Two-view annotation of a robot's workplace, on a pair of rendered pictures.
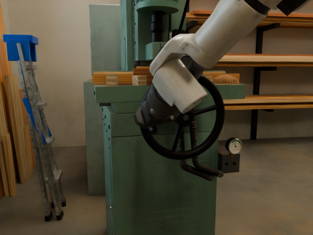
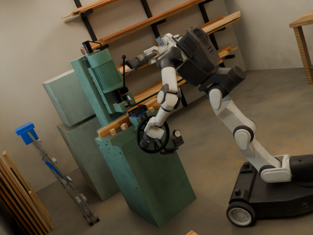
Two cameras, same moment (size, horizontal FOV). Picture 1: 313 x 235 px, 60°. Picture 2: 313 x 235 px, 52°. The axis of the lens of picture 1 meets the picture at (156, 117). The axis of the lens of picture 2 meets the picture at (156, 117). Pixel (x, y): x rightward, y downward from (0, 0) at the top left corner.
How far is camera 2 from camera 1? 154 cm
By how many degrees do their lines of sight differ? 14
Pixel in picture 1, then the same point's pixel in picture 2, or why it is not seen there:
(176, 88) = (155, 134)
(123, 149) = (132, 159)
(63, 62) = (15, 120)
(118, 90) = (119, 135)
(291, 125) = not seen: hidden behind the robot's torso
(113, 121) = (123, 149)
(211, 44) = (161, 121)
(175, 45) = (151, 123)
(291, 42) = (179, 22)
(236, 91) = not seen: hidden behind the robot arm
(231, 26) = (165, 116)
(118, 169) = (133, 169)
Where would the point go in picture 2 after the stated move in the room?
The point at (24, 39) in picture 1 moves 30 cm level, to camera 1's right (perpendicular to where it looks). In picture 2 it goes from (29, 127) to (61, 113)
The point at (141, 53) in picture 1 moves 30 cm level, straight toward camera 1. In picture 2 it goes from (112, 109) to (121, 114)
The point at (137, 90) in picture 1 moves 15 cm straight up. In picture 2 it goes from (126, 131) to (118, 114)
